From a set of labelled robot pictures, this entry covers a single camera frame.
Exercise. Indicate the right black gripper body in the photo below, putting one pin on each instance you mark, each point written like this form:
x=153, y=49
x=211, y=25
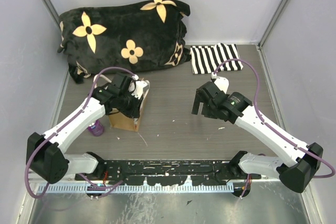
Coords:
x=208, y=111

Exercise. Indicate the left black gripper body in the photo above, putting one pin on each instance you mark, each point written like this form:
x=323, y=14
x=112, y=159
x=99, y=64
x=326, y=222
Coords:
x=129, y=104

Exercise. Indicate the brown canvas bag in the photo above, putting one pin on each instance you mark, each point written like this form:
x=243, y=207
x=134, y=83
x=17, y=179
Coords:
x=123, y=121

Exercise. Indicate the purple soda can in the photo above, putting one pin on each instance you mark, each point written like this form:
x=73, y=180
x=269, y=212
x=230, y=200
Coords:
x=96, y=128

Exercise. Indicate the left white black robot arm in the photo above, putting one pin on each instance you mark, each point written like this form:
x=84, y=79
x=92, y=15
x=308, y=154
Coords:
x=46, y=153

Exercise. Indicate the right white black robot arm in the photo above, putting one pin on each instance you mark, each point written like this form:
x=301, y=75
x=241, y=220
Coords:
x=295, y=163

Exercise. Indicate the black white striped cloth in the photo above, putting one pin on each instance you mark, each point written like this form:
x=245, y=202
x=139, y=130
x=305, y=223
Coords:
x=205, y=59

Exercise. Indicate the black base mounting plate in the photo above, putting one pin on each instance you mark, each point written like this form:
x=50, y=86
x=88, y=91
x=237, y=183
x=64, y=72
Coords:
x=166, y=172

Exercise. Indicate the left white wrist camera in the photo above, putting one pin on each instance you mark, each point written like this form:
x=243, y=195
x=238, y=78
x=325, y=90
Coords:
x=138, y=88

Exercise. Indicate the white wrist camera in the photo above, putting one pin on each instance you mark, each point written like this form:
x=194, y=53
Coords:
x=138, y=88
x=221, y=82

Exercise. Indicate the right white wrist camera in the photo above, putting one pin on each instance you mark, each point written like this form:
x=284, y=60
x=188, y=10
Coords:
x=221, y=82

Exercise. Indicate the white slotted cable duct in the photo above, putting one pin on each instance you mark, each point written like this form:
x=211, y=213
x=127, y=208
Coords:
x=125, y=189

